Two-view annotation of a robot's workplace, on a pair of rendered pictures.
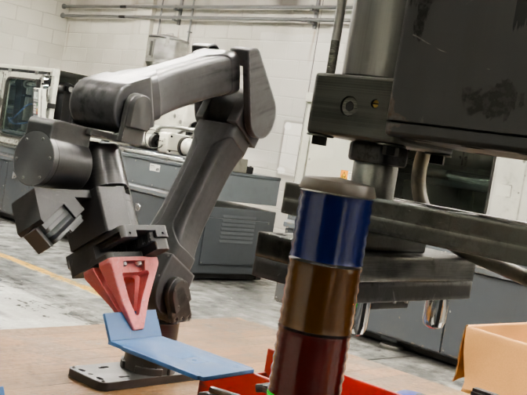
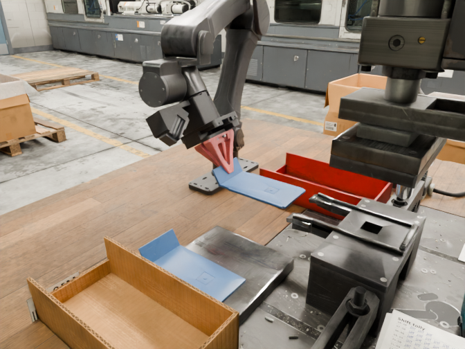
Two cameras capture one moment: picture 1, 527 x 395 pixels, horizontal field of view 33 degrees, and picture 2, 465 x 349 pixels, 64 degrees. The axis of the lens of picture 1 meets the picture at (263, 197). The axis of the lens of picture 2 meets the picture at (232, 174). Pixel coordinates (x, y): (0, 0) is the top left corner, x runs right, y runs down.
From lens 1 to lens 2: 35 cm
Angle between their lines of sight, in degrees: 23
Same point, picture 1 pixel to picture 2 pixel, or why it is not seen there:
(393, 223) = (436, 127)
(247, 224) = not seen: hidden behind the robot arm
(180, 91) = (221, 19)
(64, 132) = (167, 68)
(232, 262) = not seen: hidden behind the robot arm
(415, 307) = (291, 69)
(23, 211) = (155, 124)
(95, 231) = (197, 124)
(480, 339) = (335, 88)
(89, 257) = (196, 138)
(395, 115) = (453, 54)
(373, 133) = (420, 64)
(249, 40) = not seen: outside the picture
